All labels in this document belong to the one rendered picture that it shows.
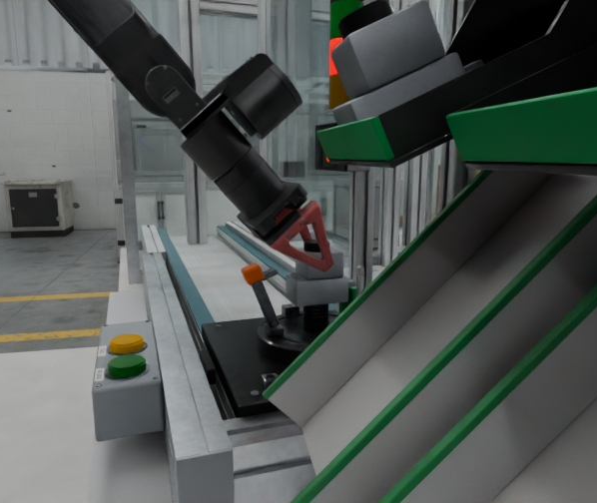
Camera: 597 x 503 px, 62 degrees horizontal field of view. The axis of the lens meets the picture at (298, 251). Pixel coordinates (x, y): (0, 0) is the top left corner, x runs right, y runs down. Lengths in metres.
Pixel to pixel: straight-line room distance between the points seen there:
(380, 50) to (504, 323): 0.15
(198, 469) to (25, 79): 8.70
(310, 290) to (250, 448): 0.20
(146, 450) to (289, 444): 0.23
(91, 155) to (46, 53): 1.61
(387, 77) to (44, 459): 0.55
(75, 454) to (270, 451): 0.28
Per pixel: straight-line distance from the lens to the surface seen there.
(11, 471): 0.66
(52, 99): 8.89
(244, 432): 0.46
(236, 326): 0.67
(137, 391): 0.57
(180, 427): 0.47
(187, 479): 0.44
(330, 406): 0.39
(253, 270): 0.55
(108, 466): 0.63
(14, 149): 9.02
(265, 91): 0.52
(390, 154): 0.23
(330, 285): 0.57
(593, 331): 0.27
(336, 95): 0.77
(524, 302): 0.27
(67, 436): 0.70
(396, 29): 0.28
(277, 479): 0.47
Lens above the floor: 1.19
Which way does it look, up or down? 11 degrees down
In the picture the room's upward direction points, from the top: straight up
